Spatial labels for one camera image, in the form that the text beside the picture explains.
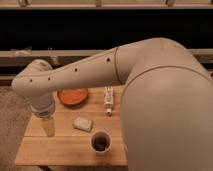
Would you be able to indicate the translucent yellowish gripper finger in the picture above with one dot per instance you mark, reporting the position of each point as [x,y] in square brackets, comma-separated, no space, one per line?
[48,126]

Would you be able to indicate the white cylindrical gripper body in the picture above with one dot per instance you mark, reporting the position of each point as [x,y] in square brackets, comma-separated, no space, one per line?
[43,106]

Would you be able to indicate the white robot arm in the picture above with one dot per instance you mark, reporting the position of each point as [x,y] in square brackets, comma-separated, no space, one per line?
[166,107]

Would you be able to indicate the orange bowl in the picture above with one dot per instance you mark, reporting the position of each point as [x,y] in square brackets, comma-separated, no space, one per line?
[72,97]

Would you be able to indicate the white sponge block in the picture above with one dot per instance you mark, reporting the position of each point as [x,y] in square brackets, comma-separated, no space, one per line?
[83,124]

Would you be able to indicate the white cup with brown contents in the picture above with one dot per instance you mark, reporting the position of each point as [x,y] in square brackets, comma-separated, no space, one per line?
[100,142]

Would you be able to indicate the white bottle lying down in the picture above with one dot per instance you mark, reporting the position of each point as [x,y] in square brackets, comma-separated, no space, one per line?
[109,100]

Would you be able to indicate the wooden shelf rail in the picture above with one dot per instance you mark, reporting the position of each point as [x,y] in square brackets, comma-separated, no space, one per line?
[63,57]

